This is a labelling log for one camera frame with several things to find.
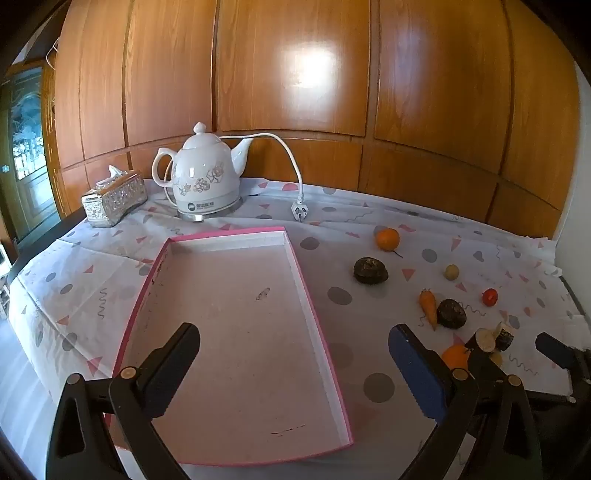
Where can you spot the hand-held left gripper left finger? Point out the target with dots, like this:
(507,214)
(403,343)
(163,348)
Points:
(171,364)

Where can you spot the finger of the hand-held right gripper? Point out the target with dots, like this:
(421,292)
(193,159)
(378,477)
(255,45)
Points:
(556,350)
(482,360)

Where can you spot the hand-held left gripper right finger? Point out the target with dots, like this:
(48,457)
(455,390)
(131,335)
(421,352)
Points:
(415,374)

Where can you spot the pale cut root piece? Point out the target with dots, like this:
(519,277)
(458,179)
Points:
(485,339)

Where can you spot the dark-skinned cut root piece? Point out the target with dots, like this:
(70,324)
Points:
(504,336)

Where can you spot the red tomato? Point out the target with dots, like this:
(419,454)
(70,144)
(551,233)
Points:
(490,297)

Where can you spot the pink shallow tray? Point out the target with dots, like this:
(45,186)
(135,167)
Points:
(240,323)

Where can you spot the dark brown round fruit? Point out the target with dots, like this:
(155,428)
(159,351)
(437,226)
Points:
(371,270)
(451,314)

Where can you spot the small pale round fruit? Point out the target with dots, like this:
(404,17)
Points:
(496,359)

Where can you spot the small carrot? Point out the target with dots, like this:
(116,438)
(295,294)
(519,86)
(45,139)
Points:
(428,304)

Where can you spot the white patterned tablecloth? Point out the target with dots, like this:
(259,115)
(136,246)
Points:
(351,323)

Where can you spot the small beige ball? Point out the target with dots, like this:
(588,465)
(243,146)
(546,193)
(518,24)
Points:
(451,272)

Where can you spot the orange with stem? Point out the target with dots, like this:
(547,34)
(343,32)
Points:
(387,239)

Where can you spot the silver patterned tissue box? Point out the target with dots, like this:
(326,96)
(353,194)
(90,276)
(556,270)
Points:
(115,201)

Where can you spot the white floral ceramic kettle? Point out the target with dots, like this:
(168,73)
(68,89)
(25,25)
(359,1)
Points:
(203,175)

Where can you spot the glazed wooden door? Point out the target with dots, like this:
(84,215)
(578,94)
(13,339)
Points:
(27,152)

